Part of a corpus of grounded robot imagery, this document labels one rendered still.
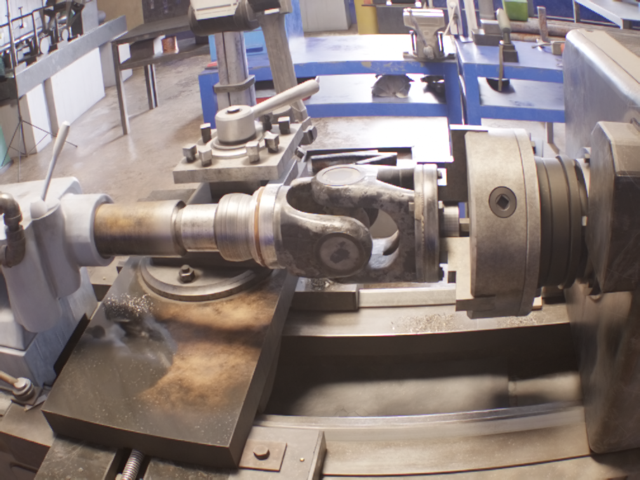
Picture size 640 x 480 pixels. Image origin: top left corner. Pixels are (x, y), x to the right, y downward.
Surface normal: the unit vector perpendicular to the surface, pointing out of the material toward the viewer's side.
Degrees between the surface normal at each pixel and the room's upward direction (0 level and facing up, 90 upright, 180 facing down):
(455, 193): 80
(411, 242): 90
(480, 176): 36
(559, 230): 70
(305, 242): 90
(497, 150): 18
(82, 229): 61
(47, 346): 90
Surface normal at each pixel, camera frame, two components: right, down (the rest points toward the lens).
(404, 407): 0.18, -0.87
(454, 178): -0.18, 0.34
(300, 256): -0.49, 0.46
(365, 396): 0.08, -0.75
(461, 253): -0.16, -0.65
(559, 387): -0.11, -0.87
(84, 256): -0.10, 0.72
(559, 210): -0.19, -0.17
